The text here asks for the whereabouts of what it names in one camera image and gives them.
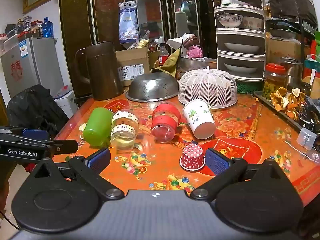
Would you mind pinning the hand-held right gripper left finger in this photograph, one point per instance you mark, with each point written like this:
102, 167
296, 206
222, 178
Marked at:
98, 160

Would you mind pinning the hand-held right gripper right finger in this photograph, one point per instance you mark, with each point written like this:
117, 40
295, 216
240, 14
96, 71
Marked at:
217, 161

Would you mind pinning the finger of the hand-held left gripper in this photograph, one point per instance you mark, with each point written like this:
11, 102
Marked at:
65, 146
35, 133

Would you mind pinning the red polka-dot paper cup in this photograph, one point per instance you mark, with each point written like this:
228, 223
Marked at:
192, 158

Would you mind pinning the green plastic cup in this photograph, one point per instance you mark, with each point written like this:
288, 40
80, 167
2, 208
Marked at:
97, 127

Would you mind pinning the white printed paper cup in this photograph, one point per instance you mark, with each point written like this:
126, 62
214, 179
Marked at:
197, 118

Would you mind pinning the red sleeved glass cup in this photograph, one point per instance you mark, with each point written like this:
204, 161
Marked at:
165, 122

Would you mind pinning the black plastic bag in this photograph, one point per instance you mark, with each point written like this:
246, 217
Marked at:
35, 107

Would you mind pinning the clear glass jar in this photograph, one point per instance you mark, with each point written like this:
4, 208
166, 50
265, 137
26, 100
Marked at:
124, 130

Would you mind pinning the white carton box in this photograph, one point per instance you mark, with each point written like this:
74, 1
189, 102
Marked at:
66, 100

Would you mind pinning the red floral tablecloth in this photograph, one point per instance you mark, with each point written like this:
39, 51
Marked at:
160, 170

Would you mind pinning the grey refrigerator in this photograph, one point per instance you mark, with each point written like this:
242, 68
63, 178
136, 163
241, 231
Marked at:
32, 65

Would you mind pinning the dark tray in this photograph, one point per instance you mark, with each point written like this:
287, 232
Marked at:
272, 110

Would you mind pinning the white plastic food cover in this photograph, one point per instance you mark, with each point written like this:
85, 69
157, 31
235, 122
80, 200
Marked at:
207, 86

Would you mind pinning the green plastic basket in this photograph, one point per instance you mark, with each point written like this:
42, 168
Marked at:
250, 87

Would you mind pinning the brown plastic pitcher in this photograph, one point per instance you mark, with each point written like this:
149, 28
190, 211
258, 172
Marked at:
102, 70

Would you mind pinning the steel colander bowl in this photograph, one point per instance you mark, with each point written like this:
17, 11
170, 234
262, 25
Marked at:
152, 87

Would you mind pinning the dried orange peels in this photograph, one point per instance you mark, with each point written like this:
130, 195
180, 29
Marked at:
287, 102

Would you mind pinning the clear adhesive hook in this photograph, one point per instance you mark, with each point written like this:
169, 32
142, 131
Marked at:
306, 137

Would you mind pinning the white plate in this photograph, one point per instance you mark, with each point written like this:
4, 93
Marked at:
241, 47
240, 68

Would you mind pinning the steel basin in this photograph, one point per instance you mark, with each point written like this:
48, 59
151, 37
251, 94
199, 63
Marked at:
196, 65

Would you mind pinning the red-lid pickle jar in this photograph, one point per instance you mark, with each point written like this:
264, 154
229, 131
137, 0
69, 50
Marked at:
274, 80

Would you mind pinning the cardboard box with labels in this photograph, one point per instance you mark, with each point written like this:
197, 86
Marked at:
133, 63

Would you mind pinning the blue water bottle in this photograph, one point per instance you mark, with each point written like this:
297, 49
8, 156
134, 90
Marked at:
47, 28

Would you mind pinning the olive green cloth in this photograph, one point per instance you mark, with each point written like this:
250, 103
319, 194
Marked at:
168, 63

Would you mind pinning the group of jars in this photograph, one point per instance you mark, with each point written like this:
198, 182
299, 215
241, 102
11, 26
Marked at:
27, 25

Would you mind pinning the pink plastic bag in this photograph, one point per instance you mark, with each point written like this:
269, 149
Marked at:
195, 52

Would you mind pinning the cola bottle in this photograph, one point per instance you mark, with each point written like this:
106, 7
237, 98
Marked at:
163, 56

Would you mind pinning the steel kettle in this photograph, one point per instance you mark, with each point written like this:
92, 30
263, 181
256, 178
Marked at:
292, 70

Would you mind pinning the dark wooden mirror cabinet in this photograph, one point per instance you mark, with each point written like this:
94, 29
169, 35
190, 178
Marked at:
77, 17

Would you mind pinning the yellow snack bag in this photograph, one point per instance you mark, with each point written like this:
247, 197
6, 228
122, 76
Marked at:
140, 42

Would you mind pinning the tiered dish rack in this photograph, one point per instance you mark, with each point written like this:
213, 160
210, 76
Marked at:
261, 42

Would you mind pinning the plain cardboard box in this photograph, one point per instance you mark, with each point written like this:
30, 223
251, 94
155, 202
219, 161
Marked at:
282, 50

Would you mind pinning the blue snack bag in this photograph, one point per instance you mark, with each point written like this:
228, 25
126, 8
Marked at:
128, 21

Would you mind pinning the blue patterned bowl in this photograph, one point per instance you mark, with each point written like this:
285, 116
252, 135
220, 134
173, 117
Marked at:
229, 20

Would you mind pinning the floral white bowl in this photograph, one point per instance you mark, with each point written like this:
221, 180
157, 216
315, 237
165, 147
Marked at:
253, 23

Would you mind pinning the small flat box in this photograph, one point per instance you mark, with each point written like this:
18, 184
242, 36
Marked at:
230, 1

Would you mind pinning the black hanging bag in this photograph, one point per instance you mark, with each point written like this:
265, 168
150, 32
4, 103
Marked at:
287, 0

